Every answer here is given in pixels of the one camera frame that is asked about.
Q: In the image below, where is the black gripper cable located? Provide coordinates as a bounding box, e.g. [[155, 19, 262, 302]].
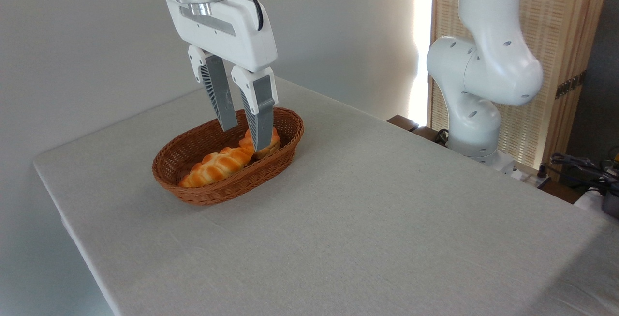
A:
[[221, 0, 265, 32]]

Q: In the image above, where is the round bread bun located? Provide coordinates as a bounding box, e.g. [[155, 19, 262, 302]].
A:
[[238, 126, 282, 160]]

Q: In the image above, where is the black cable bundle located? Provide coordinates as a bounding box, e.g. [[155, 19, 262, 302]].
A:
[[550, 152, 619, 196]]

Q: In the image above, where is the grey tablecloth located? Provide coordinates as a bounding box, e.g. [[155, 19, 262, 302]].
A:
[[33, 72, 619, 316]]

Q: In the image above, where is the long braided bread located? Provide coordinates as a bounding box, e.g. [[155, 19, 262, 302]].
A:
[[178, 144, 256, 189]]

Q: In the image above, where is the black screen hinge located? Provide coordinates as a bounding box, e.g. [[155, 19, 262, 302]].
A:
[[555, 70, 587, 99]]

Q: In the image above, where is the brown wicker basket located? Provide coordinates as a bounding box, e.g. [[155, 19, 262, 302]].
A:
[[152, 107, 305, 206]]

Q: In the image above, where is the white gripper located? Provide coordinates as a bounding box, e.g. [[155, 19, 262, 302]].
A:
[[165, 0, 279, 153]]

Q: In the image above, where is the wooden folding screen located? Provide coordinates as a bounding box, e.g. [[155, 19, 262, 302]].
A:
[[427, 0, 613, 171]]

